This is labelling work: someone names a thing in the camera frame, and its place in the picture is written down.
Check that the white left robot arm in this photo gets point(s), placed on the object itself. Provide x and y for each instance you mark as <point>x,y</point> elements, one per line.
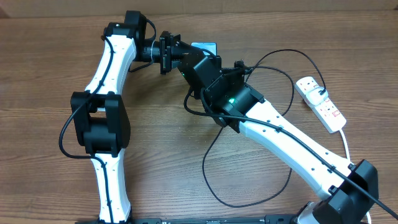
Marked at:
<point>98,113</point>

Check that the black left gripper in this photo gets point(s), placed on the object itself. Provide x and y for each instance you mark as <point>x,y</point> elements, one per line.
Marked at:
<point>168,46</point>

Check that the Samsung Galaxy smartphone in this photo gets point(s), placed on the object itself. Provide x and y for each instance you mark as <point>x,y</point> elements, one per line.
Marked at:
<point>209,48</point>

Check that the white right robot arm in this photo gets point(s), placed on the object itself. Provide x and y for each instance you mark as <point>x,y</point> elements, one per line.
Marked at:
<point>346,191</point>

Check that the white charger plug adapter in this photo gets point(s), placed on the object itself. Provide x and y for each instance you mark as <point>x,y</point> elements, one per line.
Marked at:
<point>316,96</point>

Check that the white power strip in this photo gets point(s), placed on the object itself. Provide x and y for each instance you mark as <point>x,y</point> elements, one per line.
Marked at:
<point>329,115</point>

